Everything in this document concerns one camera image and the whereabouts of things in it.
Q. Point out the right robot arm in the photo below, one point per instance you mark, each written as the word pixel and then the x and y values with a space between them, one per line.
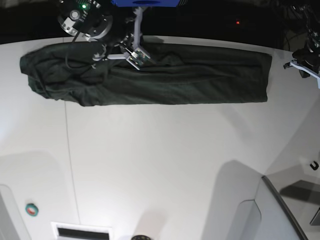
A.
pixel 79 17

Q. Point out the white tray with black slot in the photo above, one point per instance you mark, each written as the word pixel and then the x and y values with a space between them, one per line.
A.
pixel 68 231

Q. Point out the blue plastic bin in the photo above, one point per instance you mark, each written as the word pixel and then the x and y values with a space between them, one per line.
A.
pixel 146 3

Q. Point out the green red tape roll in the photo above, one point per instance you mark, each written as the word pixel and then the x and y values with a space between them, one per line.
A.
pixel 31 209

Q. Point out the dark green t-shirt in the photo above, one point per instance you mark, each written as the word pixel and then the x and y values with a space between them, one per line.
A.
pixel 178 75

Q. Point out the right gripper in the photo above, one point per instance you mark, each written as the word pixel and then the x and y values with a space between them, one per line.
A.
pixel 118 35

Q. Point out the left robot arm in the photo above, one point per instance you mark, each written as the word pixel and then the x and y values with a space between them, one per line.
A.
pixel 309 10

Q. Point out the black U-shaped clip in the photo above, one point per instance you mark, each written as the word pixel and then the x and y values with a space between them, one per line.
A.
pixel 314 165

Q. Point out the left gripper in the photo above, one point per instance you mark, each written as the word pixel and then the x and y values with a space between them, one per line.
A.
pixel 307 62

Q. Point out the black round dotted object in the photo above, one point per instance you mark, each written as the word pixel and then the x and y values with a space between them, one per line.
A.
pixel 140 237

